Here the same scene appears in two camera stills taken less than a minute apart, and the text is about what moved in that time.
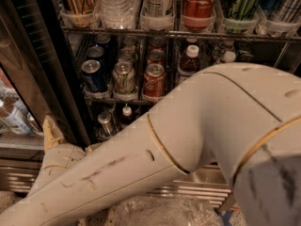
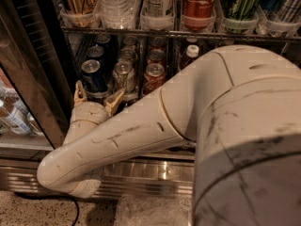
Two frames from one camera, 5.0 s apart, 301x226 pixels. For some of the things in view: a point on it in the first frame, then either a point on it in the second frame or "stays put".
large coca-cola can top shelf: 198,13 stays put
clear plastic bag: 167,210 stays put
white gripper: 64,155 to 88,111
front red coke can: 154,81 stays put
